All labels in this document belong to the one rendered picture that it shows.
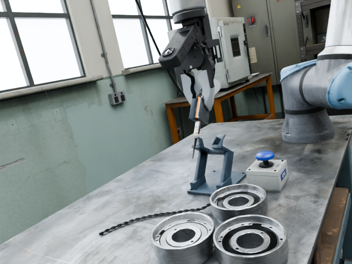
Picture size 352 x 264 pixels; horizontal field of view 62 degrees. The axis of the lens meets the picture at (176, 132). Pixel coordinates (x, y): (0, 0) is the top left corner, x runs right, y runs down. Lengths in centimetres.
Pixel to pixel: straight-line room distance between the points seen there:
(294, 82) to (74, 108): 167
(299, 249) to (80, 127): 195
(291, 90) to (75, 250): 70
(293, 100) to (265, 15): 348
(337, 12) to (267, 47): 351
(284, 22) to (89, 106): 287
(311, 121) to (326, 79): 16
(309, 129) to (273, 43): 345
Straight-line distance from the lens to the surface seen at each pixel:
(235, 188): 62
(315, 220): 57
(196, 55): 64
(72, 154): 223
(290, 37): 428
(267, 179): 66
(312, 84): 86
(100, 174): 239
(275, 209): 60
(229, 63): 273
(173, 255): 47
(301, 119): 95
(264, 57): 439
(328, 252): 92
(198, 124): 65
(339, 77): 80
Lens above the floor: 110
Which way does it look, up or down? 12 degrees down
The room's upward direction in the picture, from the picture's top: 12 degrees counter-clockwise
